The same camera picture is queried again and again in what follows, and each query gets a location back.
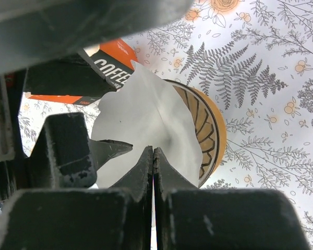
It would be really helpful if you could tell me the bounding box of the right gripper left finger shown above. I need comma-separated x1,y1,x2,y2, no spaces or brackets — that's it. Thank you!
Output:
0,146,153,249

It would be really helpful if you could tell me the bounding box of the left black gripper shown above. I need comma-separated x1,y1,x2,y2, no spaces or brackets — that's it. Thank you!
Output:
0,52,133,201

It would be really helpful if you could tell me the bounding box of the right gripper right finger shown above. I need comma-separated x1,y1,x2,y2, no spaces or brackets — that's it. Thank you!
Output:
153,148,310,249

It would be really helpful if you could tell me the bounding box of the orange coffee filter box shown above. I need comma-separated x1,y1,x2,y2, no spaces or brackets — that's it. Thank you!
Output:
23,39,137,106

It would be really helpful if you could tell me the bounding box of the single white paper filter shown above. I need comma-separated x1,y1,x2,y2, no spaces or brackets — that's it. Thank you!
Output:
91,61,202,188

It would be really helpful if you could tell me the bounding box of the wooden dripper ring holder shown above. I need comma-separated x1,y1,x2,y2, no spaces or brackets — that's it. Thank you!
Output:
169,83,227,188

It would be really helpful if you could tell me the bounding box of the floral table mat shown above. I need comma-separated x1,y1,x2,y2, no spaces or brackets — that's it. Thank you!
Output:
17,0,313,250

